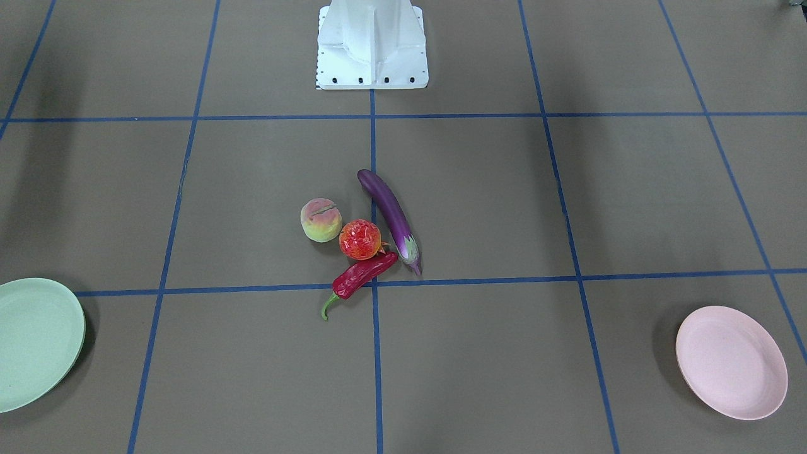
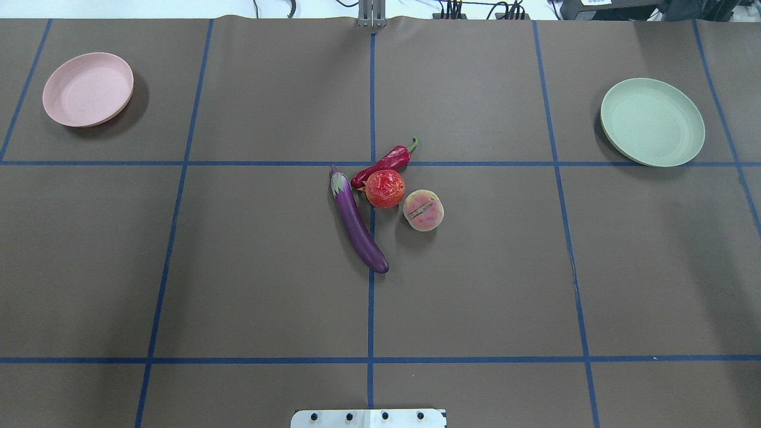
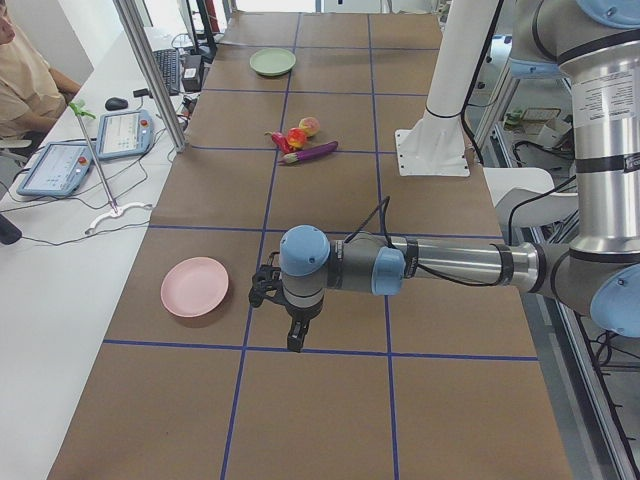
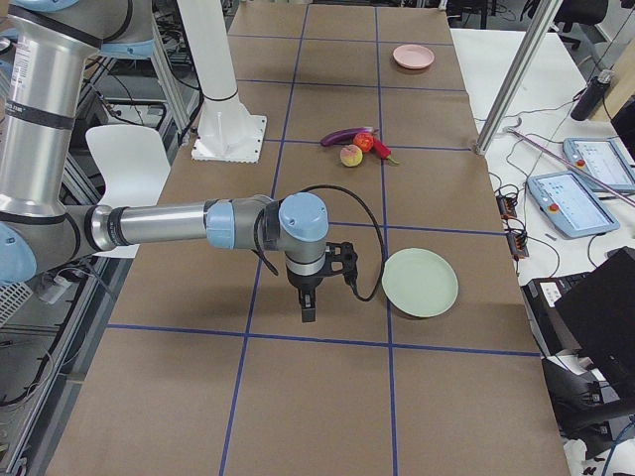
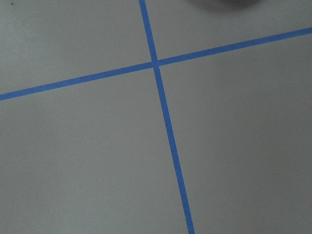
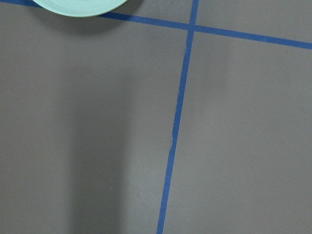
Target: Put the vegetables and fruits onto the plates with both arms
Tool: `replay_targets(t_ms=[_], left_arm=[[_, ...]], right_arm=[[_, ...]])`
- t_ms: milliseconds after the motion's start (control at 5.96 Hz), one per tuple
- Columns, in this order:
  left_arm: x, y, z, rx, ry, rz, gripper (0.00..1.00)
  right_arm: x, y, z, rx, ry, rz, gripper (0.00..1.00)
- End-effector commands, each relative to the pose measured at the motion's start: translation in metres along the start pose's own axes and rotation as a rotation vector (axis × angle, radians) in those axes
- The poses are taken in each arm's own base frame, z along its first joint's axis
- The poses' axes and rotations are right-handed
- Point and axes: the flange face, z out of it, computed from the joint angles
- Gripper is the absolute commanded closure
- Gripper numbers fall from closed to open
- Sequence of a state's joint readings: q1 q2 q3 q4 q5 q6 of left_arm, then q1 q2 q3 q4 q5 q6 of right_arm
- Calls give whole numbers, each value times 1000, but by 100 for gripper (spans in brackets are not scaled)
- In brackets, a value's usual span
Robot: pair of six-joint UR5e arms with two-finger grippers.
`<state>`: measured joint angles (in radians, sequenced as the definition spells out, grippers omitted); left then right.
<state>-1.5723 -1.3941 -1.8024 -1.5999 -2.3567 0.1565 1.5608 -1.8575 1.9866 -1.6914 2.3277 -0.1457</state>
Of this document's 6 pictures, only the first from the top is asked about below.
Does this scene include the purple eggplant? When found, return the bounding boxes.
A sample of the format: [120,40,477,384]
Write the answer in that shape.
[357,169,422,276]

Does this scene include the red pomegranate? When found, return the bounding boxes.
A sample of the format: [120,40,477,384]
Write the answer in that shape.
[338,219,383,261]

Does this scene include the red chili pepper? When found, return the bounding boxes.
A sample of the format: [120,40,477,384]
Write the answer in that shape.
[320,251,398,321]

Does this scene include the peach fruit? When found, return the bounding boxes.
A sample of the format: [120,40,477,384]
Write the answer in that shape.
[300,198,343,243]

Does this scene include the pink plate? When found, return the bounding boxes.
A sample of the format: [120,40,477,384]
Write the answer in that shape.
[675,305,789,421]

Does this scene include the green plate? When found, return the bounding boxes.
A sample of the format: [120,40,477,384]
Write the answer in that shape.
[1,277,86,413]

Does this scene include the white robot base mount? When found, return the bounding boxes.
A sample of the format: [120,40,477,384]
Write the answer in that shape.
[315,1,429,90]

